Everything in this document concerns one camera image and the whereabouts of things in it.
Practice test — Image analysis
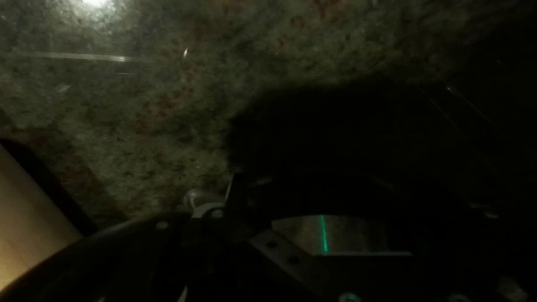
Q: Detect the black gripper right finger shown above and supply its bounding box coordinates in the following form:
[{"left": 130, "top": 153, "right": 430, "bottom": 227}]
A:
[{"left": 442, "top": 272, "right": 534, "bottom": 302}]

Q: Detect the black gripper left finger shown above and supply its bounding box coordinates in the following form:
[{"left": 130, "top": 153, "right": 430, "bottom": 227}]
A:
[{"left": 184, "top": 212, "right": 360, "bottom": 302}]

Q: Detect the stainless steel electric kettle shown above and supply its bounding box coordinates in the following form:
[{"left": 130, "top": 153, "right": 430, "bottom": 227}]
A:
[{"left": 226, "top": 77, "right": 509, "bottom": 265}]

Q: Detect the wooden rolling pin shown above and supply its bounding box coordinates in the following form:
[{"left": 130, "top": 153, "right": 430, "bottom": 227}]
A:
[{"left": 0, "top": 143, "right": 88, "bottom": 292}]

